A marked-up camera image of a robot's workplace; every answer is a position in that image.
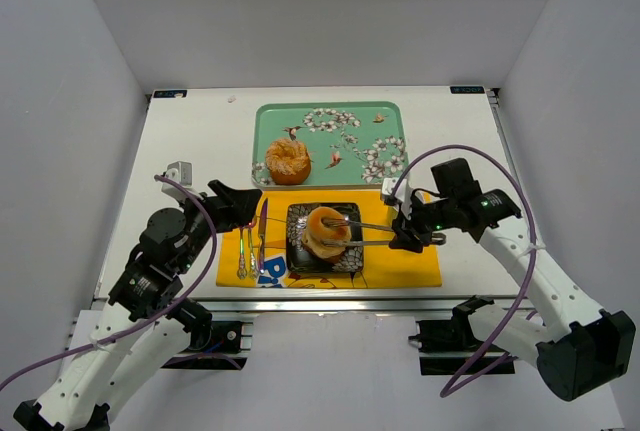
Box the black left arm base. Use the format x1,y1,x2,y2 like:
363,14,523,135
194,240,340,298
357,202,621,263
162,320,253,371

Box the corner label sticker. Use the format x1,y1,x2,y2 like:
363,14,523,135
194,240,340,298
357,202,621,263
152,89,187,99
449,85,485,94

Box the black floral square plate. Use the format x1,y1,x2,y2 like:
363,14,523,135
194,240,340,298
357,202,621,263
285,202,364,274

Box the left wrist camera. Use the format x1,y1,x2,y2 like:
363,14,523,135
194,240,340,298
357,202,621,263
154,161,193,205

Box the sugar-crusted round bun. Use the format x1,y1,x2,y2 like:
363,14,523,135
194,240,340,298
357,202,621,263
265,138,311,186

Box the iridescent spoon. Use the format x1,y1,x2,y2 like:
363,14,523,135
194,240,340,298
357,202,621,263
248,227,258,280

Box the right corner label sticker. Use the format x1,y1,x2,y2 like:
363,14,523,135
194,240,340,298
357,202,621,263
449,85,485,94

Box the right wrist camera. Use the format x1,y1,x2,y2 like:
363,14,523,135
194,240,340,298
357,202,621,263
380,178,413,223

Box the iridescent knife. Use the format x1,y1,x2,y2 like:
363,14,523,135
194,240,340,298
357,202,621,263
258,198,269,275

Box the metal serving tongs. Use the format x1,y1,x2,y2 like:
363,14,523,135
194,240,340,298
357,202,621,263
321,217,447,246

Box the left corner label sticker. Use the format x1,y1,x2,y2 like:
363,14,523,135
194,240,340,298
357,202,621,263
152,89,187,99

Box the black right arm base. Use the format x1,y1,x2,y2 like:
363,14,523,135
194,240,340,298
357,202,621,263
408,319,515,376

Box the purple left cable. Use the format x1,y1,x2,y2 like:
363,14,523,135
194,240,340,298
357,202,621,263
0,174,246,387

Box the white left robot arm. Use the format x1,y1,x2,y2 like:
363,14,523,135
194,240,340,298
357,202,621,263
14,176,262,430

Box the yellow placemat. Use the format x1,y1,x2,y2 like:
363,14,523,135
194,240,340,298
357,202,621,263
216,190,442,290

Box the purple cable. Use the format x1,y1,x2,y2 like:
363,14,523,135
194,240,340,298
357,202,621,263
389,144,539,398
0,174,246,387

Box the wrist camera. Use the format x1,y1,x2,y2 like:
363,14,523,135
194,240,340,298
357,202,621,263
154,161,193,205
380,178,413,223

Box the pale speckled bagel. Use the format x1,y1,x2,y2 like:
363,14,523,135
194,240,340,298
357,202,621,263
301,236,346,261

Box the green floral tray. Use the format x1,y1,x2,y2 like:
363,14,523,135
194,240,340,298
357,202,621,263
251,101,409,189

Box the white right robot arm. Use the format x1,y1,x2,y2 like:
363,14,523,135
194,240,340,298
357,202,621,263
381,158,636,401

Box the brown bread slice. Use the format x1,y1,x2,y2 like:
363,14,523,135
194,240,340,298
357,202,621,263
302,241,346,264

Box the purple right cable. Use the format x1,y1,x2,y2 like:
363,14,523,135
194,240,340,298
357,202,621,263
389,144,539,398

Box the glazed orange donut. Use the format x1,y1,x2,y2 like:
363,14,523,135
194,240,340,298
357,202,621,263
307,206,352,242

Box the iridescent fork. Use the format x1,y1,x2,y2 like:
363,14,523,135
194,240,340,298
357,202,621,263
236,227,248,280

